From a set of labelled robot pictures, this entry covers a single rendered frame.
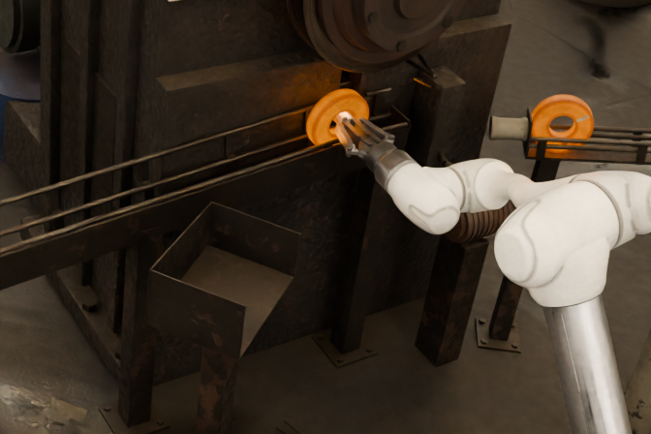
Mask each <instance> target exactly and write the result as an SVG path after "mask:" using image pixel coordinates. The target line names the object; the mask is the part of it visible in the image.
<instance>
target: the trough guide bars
mask: <svg viewBox="0 0 651 434"><path fill-rule="evenodd" d="M572 126H573V125H560V124H549V127H550V129H561V130H569V129H571V127H572ZM593 131H603V132H624V133H633V134H632V135H621V134H601V133H592V135H591V137H590V138H602V139H571V138H550V137H531V140H530V141H532V142H536V141H537V142H538V143H530V146H529V148H537V152H536V160H543V161H544V156H545V150H546V149H567V150H587V151H608V152H630V153H636V158H635V164H636V165H644V163H645V158H646V153H650V154H651V148H648V146H651V141H641V140H651V136H643V135H642V133H645V134H651V129H644V128H623V127H602V126H594V130H593ZM612 139H623V140H612ZM547 142H569V143H590V144H611V145H630V146H638V148H630V147H609V146H588V145H566V144H547Z"/></svg>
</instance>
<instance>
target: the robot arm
mask: <svg viewBox="0 0 651 434"><path fill-rule="evenodd" d="M333 121H334V122H335V123H336V124H337V126H336V132H335V133H336V135H337V137H338V138H339V140H340V141H341V143H342V145H343V147H344V148H345V150H346V156H347V157H351V155H357V156H358V157H359V158H360V159H362V160H364V161H365V163H366V165H367V167H368V168H369V169H370V170H371V171H372V172H373V173H374V174H375V179H376V180H377V182H378V183H379V184H380V185H381V186H382V187H383V188H384V189H385V190H386V191H387V193H388V194H390V195H391V197H392V199H393V201H394V203H395V205H396V206H397V207H398V208H399V210H400V211H401V212H402V213H403V214H404V215H405V216H406V217H407V218H408V219H409V220H410V221H411V222H413V223H414V224H415V225H417V226H418V227H419V228H421V229H422V230H424V231H426V232H428V233H432V234H442V233H447V232H448V231H450V230H451V229H452V228H453V227H454V226H455V225H456V223H457V222H458V220H459V215H460V212H461V213H464V212H470V213H476V212H481V211H486V210H493V209H499V208H501V207H503V206H504V205H505V204H506V203H507V202H508V200H511V201H512V203H513V204H514V206H515V207H516V210H515V211H514V212H513V213H512V214H511V215H510V216H509V217H508V218H507V219H506V220H505V222H504V223H503V224H502V226H501V227H500V229H499V230H498V231H497V233H496V236H495V241H494V253H495V258H496V261H497V263H498V265H499V267H500V268H501V270H502V272H503V273H504V274H505V275H506V277H507V278H509V279H510V280H511V281H513V282H514V283H515V284H517V285H519V286H521V287H524V288H526V289H527V290H528V292H529V294H530V296H531V297H532V298H533V299H534V300H535V301H536V302H537V303H538V304H539V305H541V306H542V309H543V312H544V317H545V321H546V325H547V330H548V334H549V338H550V343H551V347H552V351H553V355H554V359H555V363H556V368H557V372H558V376H559V381H560V385H561V389H562V393H563V397H564V401H565V406H566V410H567V414H568V419H569V423H570V427H571V431H572V434H633V432H632V428H631V424H630V420H629V415H628V411H627V406H626V402H625V397H624V393H623V389H622V385H621V380H620V376H619V371H618V366H617V362H616V357H615V353H614V349H613V345H612V340H611V336H610V331H609V327H608V322H607V318H606V313H605V306H604V301H603V297H602V291H603V289H604V287H605V282H606V271H607V264H608V257H609V251H610V250H612V249H614V248H616V247H618V246H620V245H621V244H623V243H625V242H627V241H629V240H631V239H633V238H635V237H636V235H637V234H647V233H651V177H650V176H647V175H645V174H642V173H638V172H633V171H619V170H602V171H596V172H590V173H582V174H577V175H573V176H569V177H566V178H561V179H557V180H552V181H547V182H539V183H536V182H533V181H532V180H530V179H529V178H527V177H526V176H523V175H521V174H517V173H513V171H512V169H511V168H510V166H508V165H507V164H506V163H504V162H502V161H499V160H496V159H488V158H486V159H477V160H471V161H466V162H461V163H457V164H454V165H451V166H449V167H446V168H429V167H423V168H422V167H421V166H420V165H419V164H418V163H417V162H416V161H414V160H413V159H412V158H411V157H410V156H409V155H408V154H407V153H406V152H405V151H403V150H398V149H397V148H396V147H395V146H394V145H393V142H394V138H395V136H394V135H392V134H389V133H387V132H385V131H383V130H382V129H380V128H379V127H377V126H376V125H374V124H373V123H371V122H370V121H368V120H367V119H365V118H364V117H361V118H360V119H357V118H355V117H352V116H351V115H350V114H349V113H348V112H347V111H345V112H341V113H339V114H338V115H336V116H335V117H334V118H333ZM364 124H365V126H364ZM353 143H354V144H353ZM355 145H356V146H355Z"/></svg>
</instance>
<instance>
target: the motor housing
mask: <svg viewBox="0 0 651 434"><path fill-rule="evenodd" d="M515 210H516V207H515V206H514V204H513V203H512V200H508V202H507V203H506V204H505V205H504V206H503V207H501V208H499V209H493V210H486V211H481V212H476V213H470V212H464V213H461V212H460V215H459V220H458V222H457V223H456V225H455V226H454V227H453V228H452V229H451V230H450V231H448V232H445V233H442V234H441V235H440V239H439V244H438V248H437V252H436V256H435V260H434V264H433V268H432V272H431V276H430V281H429V285H428V289H427V293H426V298H425V302H424V305H423V309H422V313H421V318H420V322H419V326H418V334H417V338H416V342H415V346H416V347H417V348H418V349H419V350H420V351H421V352H422V353H423V354H424V355H425V357H426V358H427V359H428V360H429V361H430V362H431V363H432V364H433V365H434V366H435V367H439V366H441V365H444V364H447V363H449V362H452V361H455V360H458V358H459V355H460V351H461V347H462V343H463V340H464V336H465V332H466V328H467V325H468V322H469V318H470V314H471V311H472V307H473V303H474V299H475V296H476V292H477V288H478V284H479V281H480V278H481V271H482V268H483V264H484V260H485V256H486V253H487V249H488V245H489V241H488V240H487V239H486V238H484V237H485V236H488V235H492V234H495V233H497V231H498V230H499V229H500V227H501V226H502V224H503V223H504V222H505V220H506V219H507V218H508V217H509V216H510V215H511V214H512V213H513V212H514V211H515Z"/></svg>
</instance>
